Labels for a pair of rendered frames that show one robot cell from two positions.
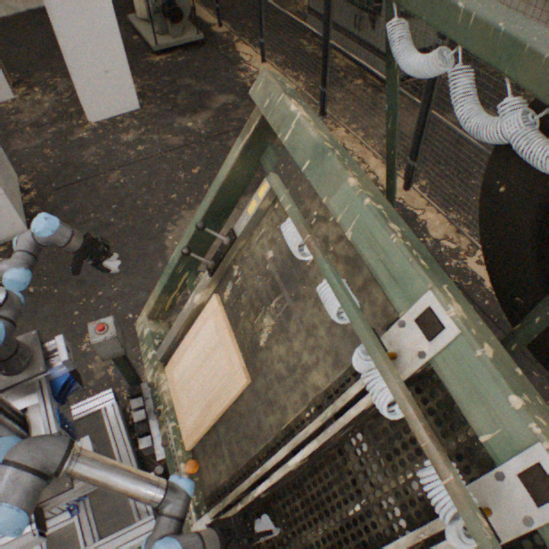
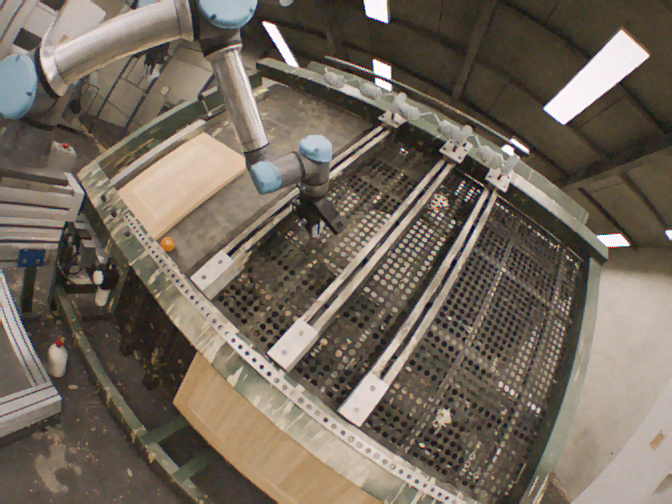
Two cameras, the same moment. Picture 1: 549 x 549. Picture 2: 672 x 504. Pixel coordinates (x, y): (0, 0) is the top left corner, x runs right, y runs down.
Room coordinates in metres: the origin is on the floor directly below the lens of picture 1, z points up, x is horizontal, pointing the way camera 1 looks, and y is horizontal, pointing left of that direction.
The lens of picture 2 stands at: (-0.39, 0.73, 1.30)
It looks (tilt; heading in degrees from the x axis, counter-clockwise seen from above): 6 degrees down; 304
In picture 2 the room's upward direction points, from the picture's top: 34 degrees clockwise
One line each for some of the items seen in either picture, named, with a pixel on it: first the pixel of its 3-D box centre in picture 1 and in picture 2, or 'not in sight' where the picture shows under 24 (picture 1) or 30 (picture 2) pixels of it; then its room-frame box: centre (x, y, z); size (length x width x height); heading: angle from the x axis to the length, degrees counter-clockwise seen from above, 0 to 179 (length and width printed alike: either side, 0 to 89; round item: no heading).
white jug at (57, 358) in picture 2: not in sight; (57, 356); (0.67, 0.60, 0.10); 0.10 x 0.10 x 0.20
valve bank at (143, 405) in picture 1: (149, 432); (81, 250); (0.67, 0.58, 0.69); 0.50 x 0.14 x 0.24; 19
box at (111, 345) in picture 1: (108, 339); (57, 166); (1.07, 0.79, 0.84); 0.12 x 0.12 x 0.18; 19
